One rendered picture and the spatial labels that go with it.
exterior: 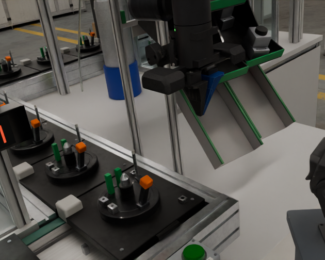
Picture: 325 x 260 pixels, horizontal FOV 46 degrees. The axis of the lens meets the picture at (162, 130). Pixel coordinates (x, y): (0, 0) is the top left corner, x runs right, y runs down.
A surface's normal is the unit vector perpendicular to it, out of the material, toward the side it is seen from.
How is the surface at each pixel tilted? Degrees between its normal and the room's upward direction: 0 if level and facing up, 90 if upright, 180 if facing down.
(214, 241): 90
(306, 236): 0
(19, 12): 90
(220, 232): 90
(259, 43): 114
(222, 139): 45
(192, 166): 0
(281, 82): 90
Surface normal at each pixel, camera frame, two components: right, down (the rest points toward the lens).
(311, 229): -0.12, -0.89
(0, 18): 0.65, 0.26
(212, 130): 0.30, -0.40
